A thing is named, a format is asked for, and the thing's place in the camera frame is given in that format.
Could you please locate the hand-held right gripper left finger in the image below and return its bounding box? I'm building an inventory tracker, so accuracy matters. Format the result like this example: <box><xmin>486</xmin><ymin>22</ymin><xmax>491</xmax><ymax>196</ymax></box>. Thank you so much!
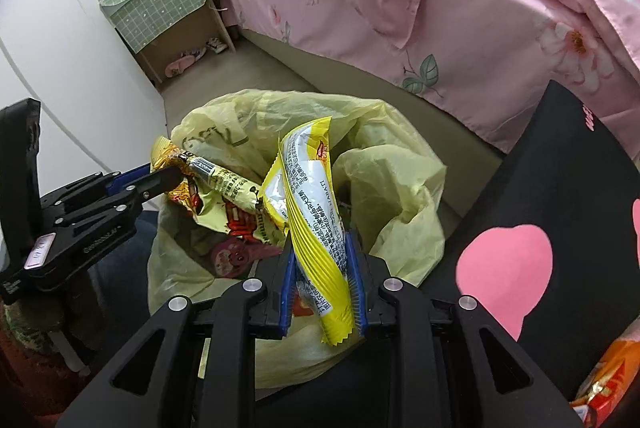
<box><xmin>55</xmin><ymin>235</ymin><xmax>297</xmax><ymax>428</ymax></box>

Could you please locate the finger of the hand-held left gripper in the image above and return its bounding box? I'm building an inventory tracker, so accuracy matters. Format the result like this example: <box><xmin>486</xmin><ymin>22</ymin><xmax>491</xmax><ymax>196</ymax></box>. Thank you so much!
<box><xmin>42</xmin><ymin>167</ymin><xmax>183</xmax><ymax>236</ymax></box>
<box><xmin>40</xmin><ymin>163</ymin><xmax>153</xmax><ymax>209</ymax></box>

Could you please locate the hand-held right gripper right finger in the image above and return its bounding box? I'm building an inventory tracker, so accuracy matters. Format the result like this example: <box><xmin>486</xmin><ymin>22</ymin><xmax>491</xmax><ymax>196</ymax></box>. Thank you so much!
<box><xmin>349</xmin><ymin>230</ymin><xmax>586</xmax><ymax>428</ymax></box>

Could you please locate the yellow red noodle wrapper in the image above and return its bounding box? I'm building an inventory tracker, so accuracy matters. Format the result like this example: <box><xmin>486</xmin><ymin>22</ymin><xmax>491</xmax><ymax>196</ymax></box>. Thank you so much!
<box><xmin>151</xmin><ymin>136</ymin><xmax>291</xmax><ymax>249</ymax></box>

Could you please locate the yellow white snack wrapper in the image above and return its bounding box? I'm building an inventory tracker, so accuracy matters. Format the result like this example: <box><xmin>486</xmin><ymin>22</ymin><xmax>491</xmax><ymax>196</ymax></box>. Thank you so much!
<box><xmin>257</xmin><ymin>118</ymin><xmax>368</xmax><ymax>346</ymax></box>

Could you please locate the yellow plastic trash bag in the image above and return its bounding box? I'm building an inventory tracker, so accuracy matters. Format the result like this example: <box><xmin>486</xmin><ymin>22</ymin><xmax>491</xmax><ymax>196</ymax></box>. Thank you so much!
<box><xmin>147</xmin><ymin>90</ymin><xmax>447</xmax><ymax>389</ymax></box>

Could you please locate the pink round snack packet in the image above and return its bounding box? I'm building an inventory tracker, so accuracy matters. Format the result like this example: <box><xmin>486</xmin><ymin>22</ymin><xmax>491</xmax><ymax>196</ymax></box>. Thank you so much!
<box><xmin>216</xmin><ymin>242</ymin><xmax>257</xmax><ymax>279</ymax></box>

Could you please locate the pink slipper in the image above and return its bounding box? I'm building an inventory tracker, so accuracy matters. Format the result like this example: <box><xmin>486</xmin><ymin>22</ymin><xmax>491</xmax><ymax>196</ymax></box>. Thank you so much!
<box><xmin>165</xmin><ymin>55</ymin><xmax>197</xmax><ymax>77</ymax></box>

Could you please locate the white wardrobe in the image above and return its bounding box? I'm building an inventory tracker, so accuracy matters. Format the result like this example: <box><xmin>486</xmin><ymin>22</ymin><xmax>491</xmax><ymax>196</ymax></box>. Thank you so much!
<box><xmin>0</xmin><ymin>0</ymin><xmax>166</xmax><ymax>219</ymax></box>

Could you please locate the wooden nightstand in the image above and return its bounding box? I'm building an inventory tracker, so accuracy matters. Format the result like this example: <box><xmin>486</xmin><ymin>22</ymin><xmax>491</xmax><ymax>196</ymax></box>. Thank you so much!
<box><xmin>112</xmin><ymin>0</ymin><xmax>237</xmax><ymax>86</ymax></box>

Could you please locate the green patterned cloth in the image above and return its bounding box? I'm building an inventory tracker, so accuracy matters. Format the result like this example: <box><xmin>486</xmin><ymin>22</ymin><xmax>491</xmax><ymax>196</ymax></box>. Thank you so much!
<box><xmin>0</xmin><ymin>300</ymin><xmax>66</xmax><ymax>359</ymax></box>

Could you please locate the black mat with pink clouds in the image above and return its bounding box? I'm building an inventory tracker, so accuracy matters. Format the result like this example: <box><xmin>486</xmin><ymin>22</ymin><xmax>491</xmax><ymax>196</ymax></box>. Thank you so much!
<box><xmin>440</xmin><ymin>80</ymin><xmax>640</xmax><ymax>359</ymax></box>

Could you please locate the pink floral bed sheet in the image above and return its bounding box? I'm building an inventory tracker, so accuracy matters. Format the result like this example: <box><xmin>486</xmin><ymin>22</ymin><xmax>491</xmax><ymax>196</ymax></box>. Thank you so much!
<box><xmin>210</xmin><ymin>0</ymin><xmax>631</xmax><ymax>153</ymax></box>

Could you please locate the orange snack packet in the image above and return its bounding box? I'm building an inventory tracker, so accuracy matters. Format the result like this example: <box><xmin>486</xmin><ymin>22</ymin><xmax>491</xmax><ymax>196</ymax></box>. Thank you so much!
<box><xmin>570</xmin><ymin>323</ymin><xmax>640</xmax><ymax>428</ymax></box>

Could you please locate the beige bed frame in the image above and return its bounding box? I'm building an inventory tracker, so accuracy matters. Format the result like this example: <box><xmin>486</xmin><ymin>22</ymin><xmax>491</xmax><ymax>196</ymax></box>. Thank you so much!
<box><xmin>235</xmin><ymin>25</ymin><xmax>503</xmax><ymax>239</ymax></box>

